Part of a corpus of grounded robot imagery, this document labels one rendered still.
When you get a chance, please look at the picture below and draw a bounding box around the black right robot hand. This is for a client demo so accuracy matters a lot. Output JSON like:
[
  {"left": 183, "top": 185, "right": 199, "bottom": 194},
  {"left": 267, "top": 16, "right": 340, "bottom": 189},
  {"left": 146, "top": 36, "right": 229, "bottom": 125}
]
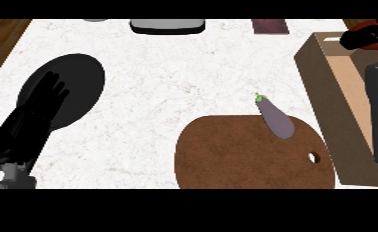
[{"left": 363, "top": 62, "right": 378, "bottom": 164}]

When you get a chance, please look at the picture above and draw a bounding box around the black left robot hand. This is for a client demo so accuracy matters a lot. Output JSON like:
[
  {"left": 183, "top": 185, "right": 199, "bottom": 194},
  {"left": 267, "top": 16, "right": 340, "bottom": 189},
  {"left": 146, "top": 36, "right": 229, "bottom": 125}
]
[{"left": 0, "top": 70, "right": 71, "bottom": 174}]

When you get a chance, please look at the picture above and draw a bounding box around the brown cardboard box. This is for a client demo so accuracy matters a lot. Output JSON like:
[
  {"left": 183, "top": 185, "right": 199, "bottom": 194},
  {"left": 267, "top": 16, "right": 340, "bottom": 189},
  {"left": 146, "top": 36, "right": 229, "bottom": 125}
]
[{"left": 292, "top": 31, "right": 378, "bottom": 188}]

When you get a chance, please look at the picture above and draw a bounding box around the brown wooden cutting board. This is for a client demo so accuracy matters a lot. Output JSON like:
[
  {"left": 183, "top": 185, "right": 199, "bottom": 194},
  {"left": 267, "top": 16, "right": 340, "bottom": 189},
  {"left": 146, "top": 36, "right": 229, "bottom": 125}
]
[{"left": 174, "top": 114, "right": 337, "bottom": 190}]

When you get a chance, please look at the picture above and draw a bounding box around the black oval plate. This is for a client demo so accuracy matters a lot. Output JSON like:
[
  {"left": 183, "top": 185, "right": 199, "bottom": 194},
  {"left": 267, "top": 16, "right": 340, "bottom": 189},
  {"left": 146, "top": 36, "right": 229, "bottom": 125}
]
[{"left": 16, "top": 53, "right": 106, "bottom": 132}]

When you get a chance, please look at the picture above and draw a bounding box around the purple eggplant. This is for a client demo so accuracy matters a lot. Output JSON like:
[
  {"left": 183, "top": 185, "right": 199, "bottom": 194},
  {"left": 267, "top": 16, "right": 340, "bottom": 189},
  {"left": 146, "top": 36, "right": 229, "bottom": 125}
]
[{"left": 254, "top": 92, "right": 297, "bottom": 141}]

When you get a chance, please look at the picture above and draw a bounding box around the dark maroon flat object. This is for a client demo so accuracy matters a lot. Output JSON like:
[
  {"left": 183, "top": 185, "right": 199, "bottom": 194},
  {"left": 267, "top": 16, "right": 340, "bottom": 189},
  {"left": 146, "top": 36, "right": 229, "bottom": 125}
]
[{"left": 250, "top": 18, "right": 291, "bottom": 36}]

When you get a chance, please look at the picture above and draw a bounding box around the grey and black appliance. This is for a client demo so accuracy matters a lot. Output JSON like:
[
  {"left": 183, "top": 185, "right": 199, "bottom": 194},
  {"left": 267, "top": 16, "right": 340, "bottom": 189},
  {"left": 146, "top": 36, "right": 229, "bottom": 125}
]
[{"left": 129, "top": 18, "right": 207, "bottom": 36}]

